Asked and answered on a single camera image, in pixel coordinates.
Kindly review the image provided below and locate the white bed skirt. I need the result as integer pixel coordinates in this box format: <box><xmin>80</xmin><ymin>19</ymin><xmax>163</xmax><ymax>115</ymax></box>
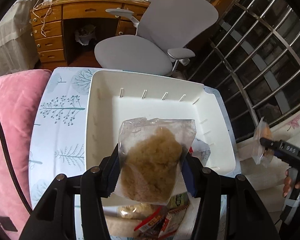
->
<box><xmin>0</xmin><ymin>0</ymin><xmax>40</xmax><ymax>78</ymax></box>

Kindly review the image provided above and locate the black cable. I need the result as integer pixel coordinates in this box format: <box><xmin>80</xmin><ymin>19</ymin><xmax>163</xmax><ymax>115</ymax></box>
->
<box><xmin>0</xmin><ymin>105</ymin><xmax>33</xmax><ymax>213</ymax></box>

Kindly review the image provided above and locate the white printed snack packet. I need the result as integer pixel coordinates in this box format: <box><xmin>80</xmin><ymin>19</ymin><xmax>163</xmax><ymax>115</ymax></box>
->
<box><xmin>189</xmin><ymin>137</ymin><xmax>212</xmax><ymax>166</ymax></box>

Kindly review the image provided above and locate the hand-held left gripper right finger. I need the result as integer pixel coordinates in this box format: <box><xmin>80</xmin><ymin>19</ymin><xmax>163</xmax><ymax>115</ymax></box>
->
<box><xmin>181</xmin><ymin>152</ymin><xmax>282</xmax><ymax>240</ymax></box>

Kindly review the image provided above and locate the tan and red snack packet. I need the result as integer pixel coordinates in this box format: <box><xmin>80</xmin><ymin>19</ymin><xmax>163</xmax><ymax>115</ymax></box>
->
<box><xmin>159</xmin><ymin>206</ymin><xmax>188</xmax><ymax>239</ymax></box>

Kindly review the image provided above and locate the red and white snack packet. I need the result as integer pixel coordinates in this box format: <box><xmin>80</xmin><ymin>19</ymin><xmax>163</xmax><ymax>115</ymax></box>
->
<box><xmin>134</xmin><ymin>206</ymin><xmax>170</xmax><ymax>233</ymax></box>

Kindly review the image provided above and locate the small black block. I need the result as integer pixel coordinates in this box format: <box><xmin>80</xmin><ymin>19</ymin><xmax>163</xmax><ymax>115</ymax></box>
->
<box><xmin>0</xmin><ymin>216</ymin><xmax>18</xmax><ymax>232</ymax></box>

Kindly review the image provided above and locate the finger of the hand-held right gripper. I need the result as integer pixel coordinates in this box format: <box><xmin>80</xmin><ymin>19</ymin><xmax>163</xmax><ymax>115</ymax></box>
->
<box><xmin>260</xmin><ymin>137</ymin><xmax>290</xmax><ymax>155</ymax></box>

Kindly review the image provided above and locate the trash bin with liner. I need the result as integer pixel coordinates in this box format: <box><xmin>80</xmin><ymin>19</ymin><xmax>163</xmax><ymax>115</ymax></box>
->
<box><xmin>74</xmin><ymin>25</ymin><xmax>98</xmax><ymax>46</ymax></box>

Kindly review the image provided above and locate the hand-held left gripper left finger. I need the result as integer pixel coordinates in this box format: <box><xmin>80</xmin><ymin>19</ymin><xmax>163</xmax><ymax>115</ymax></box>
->
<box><xmin>19</xmin><ymin>142</ymin><xmax>123</xmax><ymax>240</ymax></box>

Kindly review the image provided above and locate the person's right hand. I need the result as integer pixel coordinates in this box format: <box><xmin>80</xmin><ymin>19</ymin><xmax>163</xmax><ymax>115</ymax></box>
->
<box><xmin>283</xmin><ymin>169</ymin><xmax>300</xmax><ymax>197</ymax></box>

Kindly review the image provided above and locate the wooden desk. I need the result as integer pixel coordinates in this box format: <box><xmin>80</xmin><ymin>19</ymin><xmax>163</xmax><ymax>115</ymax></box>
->
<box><xmin>30</xmin><ymin>0</ymin><xmax>150</xmax><ymax>64</ymax></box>

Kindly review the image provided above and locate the clear bag of floss bread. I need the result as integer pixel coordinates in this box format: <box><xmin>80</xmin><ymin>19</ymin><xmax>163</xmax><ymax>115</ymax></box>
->
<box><xmin>118</xmin><ymin>117</ymin><xmax>196</xmax><ymax>203</ymax></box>

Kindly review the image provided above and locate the white charging cable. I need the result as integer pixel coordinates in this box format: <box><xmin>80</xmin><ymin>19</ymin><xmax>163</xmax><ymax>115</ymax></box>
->
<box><xmin>31</xmin><ymin>0</ymin><xmax>53</xmax><ymax>37</ymax></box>

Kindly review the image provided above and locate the pink cushion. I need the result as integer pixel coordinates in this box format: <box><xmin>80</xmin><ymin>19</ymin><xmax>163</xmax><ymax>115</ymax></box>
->
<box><xmin>0</xmin><ymin>69</ymin><xmax>53</xmax><ymax>230</ymax></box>

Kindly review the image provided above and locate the white plastic bin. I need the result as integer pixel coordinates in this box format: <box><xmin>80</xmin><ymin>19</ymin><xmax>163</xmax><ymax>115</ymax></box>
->
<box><xmin>84</xmin><ymin>70</ymin><xmax>242</xmax><ymax>180</ymax></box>

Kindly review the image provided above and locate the green label snack packet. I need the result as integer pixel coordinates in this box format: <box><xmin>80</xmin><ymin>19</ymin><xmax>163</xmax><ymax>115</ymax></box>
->
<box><xmin>169</xmin><ymin>192</ymin><xmax>190</xmax><ymax>210</ymax></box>

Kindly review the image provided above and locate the grey office chair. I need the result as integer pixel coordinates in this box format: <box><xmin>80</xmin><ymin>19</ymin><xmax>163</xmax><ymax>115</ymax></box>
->
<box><xmin>94</xmin><ymin>0</ymin><xmax>222</xmax><ymax>77</ymax></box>

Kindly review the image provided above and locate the clear packet of orange pastry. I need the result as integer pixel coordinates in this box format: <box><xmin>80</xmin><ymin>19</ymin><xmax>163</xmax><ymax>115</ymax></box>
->
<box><xmin>252</xmin><ymin>117</ymin><xmax>274</xmax><ymax>165</ymax></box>

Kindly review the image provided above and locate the metal window grille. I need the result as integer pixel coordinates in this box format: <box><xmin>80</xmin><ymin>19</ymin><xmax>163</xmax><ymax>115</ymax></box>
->
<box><xmin>190</xmin><ymin>0</ymin><xmax>300</xmax><ymax>140</ymax></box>

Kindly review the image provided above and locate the pale bread packet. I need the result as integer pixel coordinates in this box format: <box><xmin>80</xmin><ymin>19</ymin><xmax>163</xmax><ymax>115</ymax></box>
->
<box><xmin>104</xmin><ymin>204</ymin><xmax>163</xmax><ymax>238</ymax></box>

